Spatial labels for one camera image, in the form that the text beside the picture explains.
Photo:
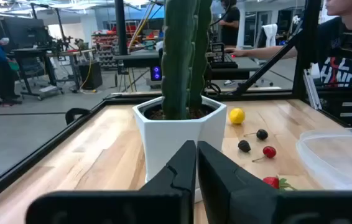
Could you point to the white cloth on chair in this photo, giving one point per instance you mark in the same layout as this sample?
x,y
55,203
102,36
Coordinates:
x,y
270,34

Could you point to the shelf with red bins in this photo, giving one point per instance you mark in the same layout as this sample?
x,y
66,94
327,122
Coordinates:
x,y
109,43

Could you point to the red strawberry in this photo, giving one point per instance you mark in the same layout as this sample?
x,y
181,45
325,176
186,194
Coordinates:
x,y
271,182

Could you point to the silver aluminium extrusion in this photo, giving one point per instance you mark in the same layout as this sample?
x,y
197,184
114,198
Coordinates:
x,y
311,90

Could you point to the green cactus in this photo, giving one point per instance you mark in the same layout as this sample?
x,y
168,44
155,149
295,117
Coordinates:
x,y
179,62

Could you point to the black box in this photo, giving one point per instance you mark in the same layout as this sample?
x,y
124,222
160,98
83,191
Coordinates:
x,y
90,74

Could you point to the black frame clamp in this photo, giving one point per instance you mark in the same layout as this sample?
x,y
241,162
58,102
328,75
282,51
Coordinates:
x,y
76,112

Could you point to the clear plastic tupperware container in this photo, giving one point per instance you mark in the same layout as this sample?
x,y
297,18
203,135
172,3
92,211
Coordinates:
x,y
337,158

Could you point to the black cabinet with white labels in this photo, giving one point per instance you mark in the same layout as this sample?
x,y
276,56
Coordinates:
x,y
334,105

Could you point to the red cherry with stem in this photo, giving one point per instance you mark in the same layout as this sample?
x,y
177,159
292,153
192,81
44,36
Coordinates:
x,y
269,152

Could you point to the grey desk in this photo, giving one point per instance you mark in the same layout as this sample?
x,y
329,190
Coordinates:
x,y
138,57

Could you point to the blackberry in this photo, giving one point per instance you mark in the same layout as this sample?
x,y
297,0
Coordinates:
x,y
244,146

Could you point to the black keyboard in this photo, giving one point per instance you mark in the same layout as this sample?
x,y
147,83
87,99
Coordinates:
x,y
222,64

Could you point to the dark cherry with stem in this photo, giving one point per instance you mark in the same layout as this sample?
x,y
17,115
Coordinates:
x,y
262,134

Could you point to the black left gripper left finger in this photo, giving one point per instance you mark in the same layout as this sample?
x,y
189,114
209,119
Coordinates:
x,y
163,205

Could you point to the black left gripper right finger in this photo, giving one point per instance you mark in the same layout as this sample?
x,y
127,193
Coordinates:
x,y
241,202

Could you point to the black pole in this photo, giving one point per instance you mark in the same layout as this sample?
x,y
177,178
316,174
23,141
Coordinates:
x,y
121,28

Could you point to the black monitor cart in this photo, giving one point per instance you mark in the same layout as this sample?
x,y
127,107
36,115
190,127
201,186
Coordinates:
x,y
26,34

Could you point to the yellow lemon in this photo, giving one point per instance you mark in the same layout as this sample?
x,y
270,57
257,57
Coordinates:
x,y
237,116

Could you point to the computer with purple light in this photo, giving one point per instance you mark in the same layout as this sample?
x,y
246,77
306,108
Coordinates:
x,y
155,73

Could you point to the wooden work table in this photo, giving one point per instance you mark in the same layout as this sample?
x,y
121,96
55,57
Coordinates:
x,y
70,53

